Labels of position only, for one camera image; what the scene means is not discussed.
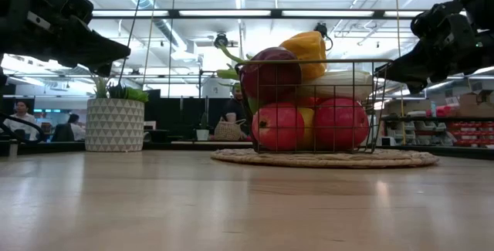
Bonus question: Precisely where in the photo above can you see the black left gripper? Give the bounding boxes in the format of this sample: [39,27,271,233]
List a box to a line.
[0,0,132,78]

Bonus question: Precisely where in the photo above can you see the thin yellow cord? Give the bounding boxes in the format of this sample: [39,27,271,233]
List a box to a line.
[143,0,160,79]

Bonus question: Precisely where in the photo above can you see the black overhead beam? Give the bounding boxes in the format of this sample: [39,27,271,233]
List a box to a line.
[91,8,425,21]

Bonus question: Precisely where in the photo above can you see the shelf with red bins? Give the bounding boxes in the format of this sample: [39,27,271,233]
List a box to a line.
[380,106,494,148]

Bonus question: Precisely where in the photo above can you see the yellow bell pepper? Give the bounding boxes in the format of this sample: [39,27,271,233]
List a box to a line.
[279,30,329,83]

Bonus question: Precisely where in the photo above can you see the black table frame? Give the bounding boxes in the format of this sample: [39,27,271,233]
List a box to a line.
[0,139,494,161]

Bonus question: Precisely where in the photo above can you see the cardboard boxes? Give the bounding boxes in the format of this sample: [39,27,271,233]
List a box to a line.
[458,90,494,118]

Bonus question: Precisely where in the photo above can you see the black camera with cable loop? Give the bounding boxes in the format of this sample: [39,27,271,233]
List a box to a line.
[313,22,334,52]

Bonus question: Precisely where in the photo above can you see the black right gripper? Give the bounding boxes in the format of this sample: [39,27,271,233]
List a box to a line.
[375,0,494,95]

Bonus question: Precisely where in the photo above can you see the brass wire basket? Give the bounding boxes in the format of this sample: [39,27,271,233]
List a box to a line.
[235,58,394,155]

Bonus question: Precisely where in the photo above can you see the yellow lemon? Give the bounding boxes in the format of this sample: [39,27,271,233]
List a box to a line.
[296,107,316,150]

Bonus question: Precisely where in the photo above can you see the round woven straw mat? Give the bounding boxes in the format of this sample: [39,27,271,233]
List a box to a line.
[210,148,440,169]

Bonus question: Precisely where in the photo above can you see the red apple with yellow streaks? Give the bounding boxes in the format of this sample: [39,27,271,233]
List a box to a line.
[250,101,306,152]

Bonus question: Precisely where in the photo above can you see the woven handbag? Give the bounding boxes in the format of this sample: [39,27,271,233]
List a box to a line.
[213,118,247,142]

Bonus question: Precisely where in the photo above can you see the dark red apple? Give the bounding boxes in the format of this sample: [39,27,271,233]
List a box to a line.
[239,46,303,104]

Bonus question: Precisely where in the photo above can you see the small white plant pot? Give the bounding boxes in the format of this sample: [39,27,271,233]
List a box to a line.
[195,112,211,142]

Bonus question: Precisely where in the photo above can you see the black overhead camera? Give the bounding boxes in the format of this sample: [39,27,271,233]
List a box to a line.
[214,32,230,49]

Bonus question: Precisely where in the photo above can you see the black hanging cable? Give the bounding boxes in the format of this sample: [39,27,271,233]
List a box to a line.
[117,0,148,86]

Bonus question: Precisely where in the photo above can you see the green and white leek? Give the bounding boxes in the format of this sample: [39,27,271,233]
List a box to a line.
[215,43,374,102]

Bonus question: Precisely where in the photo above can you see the potted plant in patterned pot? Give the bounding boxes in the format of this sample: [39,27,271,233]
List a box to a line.
[84,73,150,153]

